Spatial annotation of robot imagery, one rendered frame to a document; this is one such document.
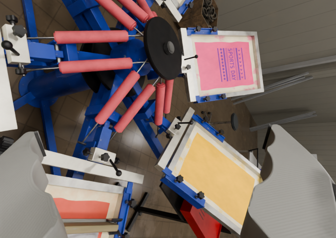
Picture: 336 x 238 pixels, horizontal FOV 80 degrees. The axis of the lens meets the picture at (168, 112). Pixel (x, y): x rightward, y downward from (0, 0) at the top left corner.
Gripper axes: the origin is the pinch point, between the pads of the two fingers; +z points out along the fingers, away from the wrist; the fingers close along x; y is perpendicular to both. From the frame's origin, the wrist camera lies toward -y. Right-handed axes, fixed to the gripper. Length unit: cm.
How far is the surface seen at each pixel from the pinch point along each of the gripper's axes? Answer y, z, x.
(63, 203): 71, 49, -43
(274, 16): 25, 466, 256
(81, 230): 75, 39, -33
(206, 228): 158, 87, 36
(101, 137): 51, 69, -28
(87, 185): 69, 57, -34
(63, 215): 75, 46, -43
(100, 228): 82, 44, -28
